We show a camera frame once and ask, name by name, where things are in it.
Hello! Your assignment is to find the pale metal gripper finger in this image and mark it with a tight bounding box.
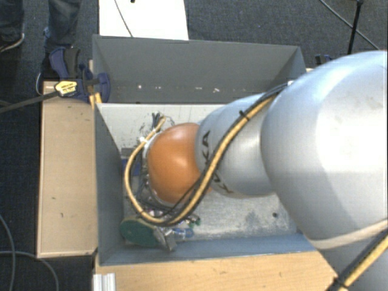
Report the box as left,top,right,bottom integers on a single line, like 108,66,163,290
153,227,178,252

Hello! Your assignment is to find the dark green round sponge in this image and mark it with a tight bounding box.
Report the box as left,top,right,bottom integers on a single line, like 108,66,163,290
118,216,159,249

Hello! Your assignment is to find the blue flat thing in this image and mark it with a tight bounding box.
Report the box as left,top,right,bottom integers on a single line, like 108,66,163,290
121,158,142,177

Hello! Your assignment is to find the pale wood board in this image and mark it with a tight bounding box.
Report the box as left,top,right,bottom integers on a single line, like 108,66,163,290
36,80,99,259

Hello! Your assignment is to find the grey metal bin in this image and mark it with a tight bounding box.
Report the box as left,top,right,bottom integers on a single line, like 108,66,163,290
92,34,318,267

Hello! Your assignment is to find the person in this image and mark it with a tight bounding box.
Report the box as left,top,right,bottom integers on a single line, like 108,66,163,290
0,0,85,81

